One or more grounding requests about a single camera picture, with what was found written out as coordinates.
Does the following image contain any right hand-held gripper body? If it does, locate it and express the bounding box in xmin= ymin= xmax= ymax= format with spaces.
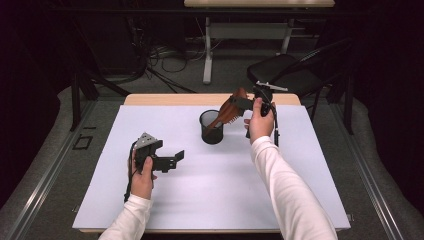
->
xmin=252 ymin=81 xmax=289 ymax=118

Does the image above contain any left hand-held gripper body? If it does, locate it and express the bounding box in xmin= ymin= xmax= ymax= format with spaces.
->
xmin=134 ymin=132 xmax=176 ymax=173

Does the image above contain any wooden paddle hairbrush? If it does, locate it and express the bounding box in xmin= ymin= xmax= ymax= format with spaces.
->
xmin=205 ymin=87 xmax=250 ymax=132

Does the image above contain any black mesh cup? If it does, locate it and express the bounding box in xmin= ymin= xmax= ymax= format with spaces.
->
xmin=199 ymin=109 xmax=225 ymax=145

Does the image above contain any person's left hand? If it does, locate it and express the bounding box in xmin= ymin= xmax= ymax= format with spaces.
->
xmin=128 ymin=154 xmax=158 ymax=200

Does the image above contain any person's right hand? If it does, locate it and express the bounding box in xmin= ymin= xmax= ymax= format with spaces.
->
xmin=244 ymin=97 xmax=277 ymax=144

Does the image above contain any black folding chair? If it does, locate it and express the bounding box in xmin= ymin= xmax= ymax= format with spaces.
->
xmin=246 ymin=37 xmax=355 ymax=135

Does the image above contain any white table mat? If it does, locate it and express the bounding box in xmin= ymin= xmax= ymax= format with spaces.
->
xmin=72 ymin=104 xmax=352 ymax=231

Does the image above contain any wooden table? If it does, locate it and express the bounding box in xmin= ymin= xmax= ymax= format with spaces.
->
xmin=78 ymin=93 xmax=349 ymax=234

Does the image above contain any white desk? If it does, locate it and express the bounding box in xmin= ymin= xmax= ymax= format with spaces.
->
xmin=183 ymin=0 xmax=336 ymax=85

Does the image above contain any black metal stand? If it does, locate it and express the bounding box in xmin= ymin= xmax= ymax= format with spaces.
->
xmin=68 ymin=59 xmax=132 ymax=133

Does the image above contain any black horizontal bar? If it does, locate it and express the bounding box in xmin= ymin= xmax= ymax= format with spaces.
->
xmin=49 ymin=6 xmax=368 ymax=18

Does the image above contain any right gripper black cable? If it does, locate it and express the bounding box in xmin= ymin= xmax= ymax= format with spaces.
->
xmin=272 ymin=105 xmax=281 ymax=148

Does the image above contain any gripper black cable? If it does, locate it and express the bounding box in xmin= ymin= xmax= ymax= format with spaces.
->
xmin=272 ymin=105 xmax=281 ymax=148
xmin=123 ymin=141 xmax=138 ymax=204

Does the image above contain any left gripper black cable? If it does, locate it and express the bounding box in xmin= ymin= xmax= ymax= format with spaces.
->
xmin=123 ymin=141 xmax=138 ymax=204

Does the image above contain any bundle of floor cables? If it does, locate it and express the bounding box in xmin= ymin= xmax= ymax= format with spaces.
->
xmin=126 ymin=16 xmax=209 ymax=94

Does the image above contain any metal floor rail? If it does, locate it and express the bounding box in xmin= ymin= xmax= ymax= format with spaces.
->
xmin=0 ymin=99 xmax=98 ymax=240
xmin=328 ymin=99 xmax=405 ymax=240

